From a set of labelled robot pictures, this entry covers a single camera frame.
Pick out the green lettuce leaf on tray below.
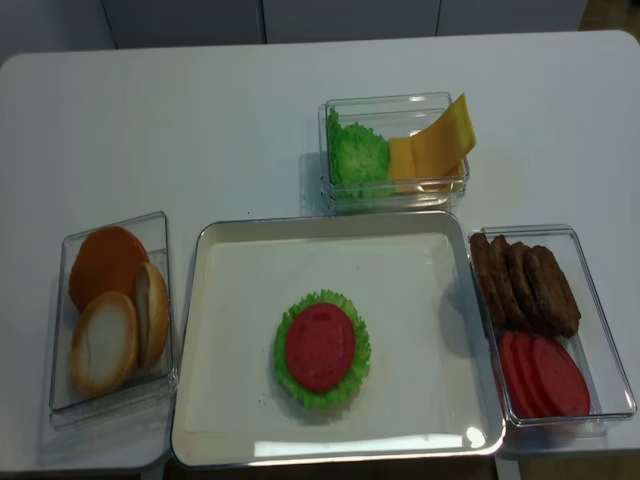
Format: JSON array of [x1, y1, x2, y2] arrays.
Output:
[[273, 289, 371, 410]]

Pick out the brown patty far left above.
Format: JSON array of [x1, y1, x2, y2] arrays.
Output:
[[469, 232, 507, 328]]

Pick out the white paper tray liner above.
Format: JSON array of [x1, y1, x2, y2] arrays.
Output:
[[186, 233, 490, 440]]

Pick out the brown patty front right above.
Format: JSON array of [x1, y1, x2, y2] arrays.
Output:
[[524, 245, 581, 338]]

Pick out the clear bun container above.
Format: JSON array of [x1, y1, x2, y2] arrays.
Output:
[[48, 211, 178, 429]]

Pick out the bun half cut side up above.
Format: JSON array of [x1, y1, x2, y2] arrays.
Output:
[[70, 291, 139, 397]]

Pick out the clear patty tomato container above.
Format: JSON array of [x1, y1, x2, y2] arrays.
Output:
[[469, 225, 637, 438]]

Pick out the silver metal tray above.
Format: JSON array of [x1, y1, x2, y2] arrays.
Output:
[[171, 211, 506, 467]]

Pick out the tall yellow cheese slice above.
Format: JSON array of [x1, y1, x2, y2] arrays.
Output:
[[410, 94, 476, 178]]

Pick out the folded yellow cheese slice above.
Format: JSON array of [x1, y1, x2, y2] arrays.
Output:
[[388, 137, 416, 181]]

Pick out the red tomato slice front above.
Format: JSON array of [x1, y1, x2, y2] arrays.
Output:
[[285, 302, 356, 393]]

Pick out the brown patty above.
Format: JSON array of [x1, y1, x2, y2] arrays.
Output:
[[505, 242, 549, 334], [469, 232, 507, 328], [490, 235, 530, 331], [524, 245, 581, 338]]

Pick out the orange top bun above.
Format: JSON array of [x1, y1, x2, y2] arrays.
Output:
[[69, 226, 149, 313]]

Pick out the green lettuce in container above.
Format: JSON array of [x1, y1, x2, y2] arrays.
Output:
[[327, 107, 390, 199]]

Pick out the bun half standing upright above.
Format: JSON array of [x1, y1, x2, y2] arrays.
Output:
[[135, 262, 169, 370]]

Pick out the clear lettuce cheese container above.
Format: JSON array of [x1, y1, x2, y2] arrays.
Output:
[[318, 92, 470, 214]]

